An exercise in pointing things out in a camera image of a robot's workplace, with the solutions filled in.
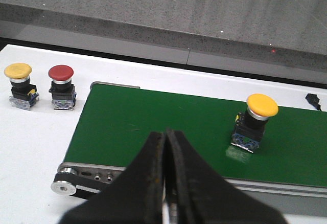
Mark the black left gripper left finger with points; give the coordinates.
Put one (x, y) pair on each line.
(134, 197)

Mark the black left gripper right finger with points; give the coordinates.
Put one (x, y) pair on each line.
(204, 196)

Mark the push button base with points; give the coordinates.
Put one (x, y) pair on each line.
(250, 125)

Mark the green conveyor belt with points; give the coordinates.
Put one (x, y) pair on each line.
(116, 120)

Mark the red mushroom button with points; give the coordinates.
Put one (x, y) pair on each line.
(62, 90)

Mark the small black sensor block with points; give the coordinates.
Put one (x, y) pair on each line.
(313, 100)

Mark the yellow mushroom button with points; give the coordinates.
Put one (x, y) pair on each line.
(24, 94)

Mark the grey speckled countertop left slab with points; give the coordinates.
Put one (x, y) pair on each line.
(278, 38)

